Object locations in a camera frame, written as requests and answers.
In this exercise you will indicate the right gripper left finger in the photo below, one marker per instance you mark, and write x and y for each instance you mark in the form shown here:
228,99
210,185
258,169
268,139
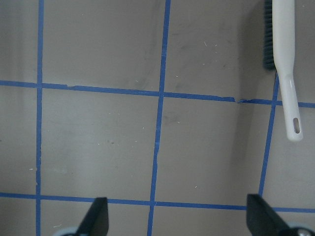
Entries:
96,220

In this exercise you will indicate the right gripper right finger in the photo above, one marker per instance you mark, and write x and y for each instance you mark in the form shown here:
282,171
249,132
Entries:
262,220

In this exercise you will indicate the beige hand brush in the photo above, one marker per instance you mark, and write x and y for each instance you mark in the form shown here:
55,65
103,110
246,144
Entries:
279,54

